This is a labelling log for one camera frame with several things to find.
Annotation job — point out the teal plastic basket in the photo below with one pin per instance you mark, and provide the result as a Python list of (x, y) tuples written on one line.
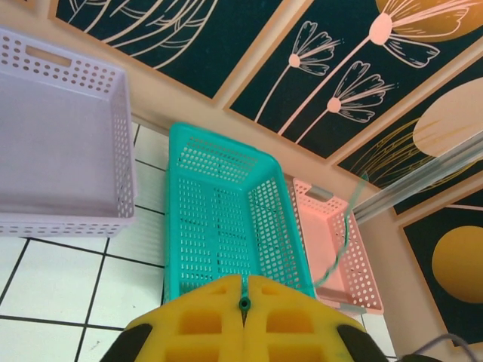
[(211, 226)]

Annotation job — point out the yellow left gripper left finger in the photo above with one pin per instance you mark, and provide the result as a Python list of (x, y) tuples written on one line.
[(196, 332)]

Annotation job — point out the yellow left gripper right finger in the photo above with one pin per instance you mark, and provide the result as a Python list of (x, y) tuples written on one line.
[(294, 332)]

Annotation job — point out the aluminium frame post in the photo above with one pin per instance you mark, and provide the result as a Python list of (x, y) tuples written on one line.
[(415, 181)]

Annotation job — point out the pink plastic basket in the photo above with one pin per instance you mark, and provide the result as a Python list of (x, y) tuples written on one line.
[(320, 234)]

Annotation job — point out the purple plastic basket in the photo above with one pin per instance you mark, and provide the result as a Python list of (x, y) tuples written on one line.
[(56, 151)]

